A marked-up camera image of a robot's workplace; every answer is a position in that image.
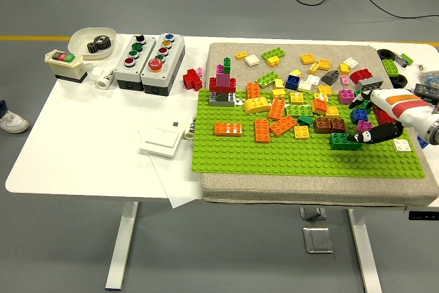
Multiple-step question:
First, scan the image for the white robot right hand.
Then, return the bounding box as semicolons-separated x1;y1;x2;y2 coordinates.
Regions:
346;89;436;145

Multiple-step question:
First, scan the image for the dark green long brick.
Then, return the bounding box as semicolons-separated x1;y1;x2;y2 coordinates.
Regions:
329;132;363;152

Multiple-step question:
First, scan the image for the blue square brick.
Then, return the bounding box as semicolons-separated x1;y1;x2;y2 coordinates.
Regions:
285;74;302;91
350;109;370;125

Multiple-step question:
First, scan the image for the grey long brick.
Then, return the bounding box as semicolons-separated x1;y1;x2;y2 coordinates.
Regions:
357;76;384;93

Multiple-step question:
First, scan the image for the magenta square brick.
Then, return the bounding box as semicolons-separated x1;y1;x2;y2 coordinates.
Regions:
356;120;374;135
337;89;356;105

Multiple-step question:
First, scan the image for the red arch brick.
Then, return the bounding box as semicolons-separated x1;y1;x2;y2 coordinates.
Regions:
349;68;373;85

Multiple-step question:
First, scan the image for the orange and yellow brick stack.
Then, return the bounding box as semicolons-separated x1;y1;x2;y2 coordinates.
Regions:
311;97;329;116

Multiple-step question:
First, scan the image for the lime long brick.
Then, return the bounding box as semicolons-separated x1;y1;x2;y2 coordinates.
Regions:
261;47;287;62
285;104;314;118
254;71;281;89

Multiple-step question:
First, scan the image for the orange long brick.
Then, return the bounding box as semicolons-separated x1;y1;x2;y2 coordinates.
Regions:
254;118;272;144
246;82;262;100
268;115;298;137
213;121;243;137
268;97;287;121

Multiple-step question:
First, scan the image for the yellow arch brick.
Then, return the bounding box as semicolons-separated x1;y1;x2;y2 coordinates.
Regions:
242;97;270;115

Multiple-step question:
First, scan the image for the green studded baseplate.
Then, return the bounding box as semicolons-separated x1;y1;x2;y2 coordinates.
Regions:
191;89;426;179

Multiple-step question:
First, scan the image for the light grey base brick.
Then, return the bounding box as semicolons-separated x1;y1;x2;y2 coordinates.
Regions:
208;92;237;108

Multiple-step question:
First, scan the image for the wide red brick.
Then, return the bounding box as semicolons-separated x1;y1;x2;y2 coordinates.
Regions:
209;76;237;94

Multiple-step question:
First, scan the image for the red cross-shaped brick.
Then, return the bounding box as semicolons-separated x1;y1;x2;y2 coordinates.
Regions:
182;69;203;92

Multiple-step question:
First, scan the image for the black display device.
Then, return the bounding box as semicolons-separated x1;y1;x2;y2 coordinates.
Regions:
412;83;439;105

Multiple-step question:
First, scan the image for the clear plastic bag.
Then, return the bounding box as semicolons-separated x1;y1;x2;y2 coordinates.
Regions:
414;69;439;88

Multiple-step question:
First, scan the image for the black table control panel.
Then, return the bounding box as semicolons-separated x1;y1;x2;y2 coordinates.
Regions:
407;210;439;222

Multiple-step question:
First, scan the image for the small metal floor plate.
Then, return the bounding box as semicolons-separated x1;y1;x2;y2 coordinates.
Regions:
299;206;329;222

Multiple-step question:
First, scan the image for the white table leg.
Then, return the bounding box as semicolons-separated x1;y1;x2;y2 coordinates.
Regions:
347;208;383;293
104;201;140;291

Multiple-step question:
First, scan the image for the grey-brown mat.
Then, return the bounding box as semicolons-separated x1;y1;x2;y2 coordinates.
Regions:
200;42;439;207

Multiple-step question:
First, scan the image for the white printed cylinder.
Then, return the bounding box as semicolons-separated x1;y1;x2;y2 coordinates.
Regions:
182;116;197;141

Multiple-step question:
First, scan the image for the grey emergency stop box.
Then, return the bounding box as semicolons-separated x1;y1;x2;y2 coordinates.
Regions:
140;32;187;97

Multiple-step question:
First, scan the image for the white paper sheet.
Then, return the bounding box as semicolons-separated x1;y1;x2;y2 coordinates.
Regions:
136;124;203;210

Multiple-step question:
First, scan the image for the grey four-button box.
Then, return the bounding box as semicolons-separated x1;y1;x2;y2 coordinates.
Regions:
114;34;157;93

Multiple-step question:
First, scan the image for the white pipe fitting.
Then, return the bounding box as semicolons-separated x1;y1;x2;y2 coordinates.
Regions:
89;65;117;90

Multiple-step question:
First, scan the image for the black gear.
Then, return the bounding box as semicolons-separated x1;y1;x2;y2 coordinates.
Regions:
86;40;104;55
93;34;112;51

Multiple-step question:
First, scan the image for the white bowl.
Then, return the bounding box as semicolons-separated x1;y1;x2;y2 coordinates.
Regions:
67;27;117;61

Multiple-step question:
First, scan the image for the person's foot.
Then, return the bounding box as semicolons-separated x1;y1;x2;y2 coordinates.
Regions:
0;99;31;134

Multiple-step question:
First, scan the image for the white wall switch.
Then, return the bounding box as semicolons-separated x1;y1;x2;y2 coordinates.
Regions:
138;127;183;159

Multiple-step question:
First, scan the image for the cream red-green switch box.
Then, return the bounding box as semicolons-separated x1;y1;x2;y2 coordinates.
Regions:
44;49;87;84

